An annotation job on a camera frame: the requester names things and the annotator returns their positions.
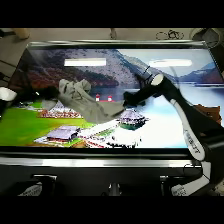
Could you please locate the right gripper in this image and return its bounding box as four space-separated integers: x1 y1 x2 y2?
122 89 147 108

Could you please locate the grey-green garment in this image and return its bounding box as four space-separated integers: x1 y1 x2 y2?
41 78 130 125

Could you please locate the brown garment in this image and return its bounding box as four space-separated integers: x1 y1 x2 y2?
193 103 223 126

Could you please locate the silver frame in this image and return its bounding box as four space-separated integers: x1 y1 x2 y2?
0 39 224 197

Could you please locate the black cable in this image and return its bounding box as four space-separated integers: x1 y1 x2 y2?
155 29 185 41

